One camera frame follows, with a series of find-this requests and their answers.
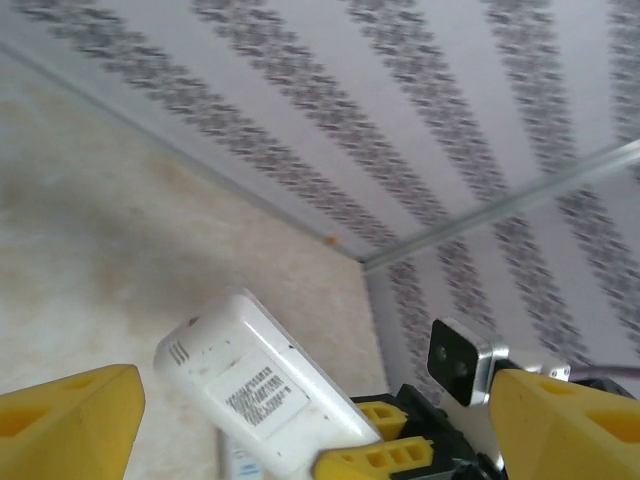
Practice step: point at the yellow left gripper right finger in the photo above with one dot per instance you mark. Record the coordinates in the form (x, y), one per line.
(565, 435)

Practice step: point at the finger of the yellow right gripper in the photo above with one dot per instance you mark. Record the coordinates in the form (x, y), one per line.
(370, 457)
(382, 420)

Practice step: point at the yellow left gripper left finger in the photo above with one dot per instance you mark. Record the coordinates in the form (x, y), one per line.
(65, 430)

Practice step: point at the white remote control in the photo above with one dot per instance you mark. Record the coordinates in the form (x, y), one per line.
(260, 360)

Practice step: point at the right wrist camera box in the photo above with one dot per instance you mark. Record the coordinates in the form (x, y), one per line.
(455, 360)

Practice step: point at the right aluminium frame post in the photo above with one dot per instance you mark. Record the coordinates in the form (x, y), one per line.
(500, 205)

